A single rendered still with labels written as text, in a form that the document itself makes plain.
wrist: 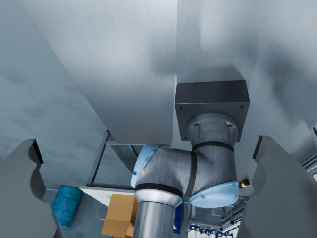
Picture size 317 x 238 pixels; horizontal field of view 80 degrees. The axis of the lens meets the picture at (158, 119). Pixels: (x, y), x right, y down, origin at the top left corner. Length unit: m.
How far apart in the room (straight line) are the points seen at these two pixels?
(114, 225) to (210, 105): 1.74
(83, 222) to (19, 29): 5.20
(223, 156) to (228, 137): 0.06
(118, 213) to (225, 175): 1.72
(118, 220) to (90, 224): 4.07
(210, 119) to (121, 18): 0.34
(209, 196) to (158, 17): 0.42
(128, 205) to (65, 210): 3.88
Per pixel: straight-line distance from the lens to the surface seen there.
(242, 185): 1.31
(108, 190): 2.15
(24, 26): 1.90
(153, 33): 0.51
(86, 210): 6.31
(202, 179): 0.48
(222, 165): 0.50
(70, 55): 0.64
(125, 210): 2.09
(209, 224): 2.58
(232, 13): 0.49
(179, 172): 0.47
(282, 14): 0.52
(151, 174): 0.46
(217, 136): 0.54
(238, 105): 0.55
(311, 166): 1.06
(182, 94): 0.56
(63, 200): 5.89
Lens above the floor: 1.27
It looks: 36 degrees down
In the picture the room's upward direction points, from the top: 171 degrees counter-clockwise
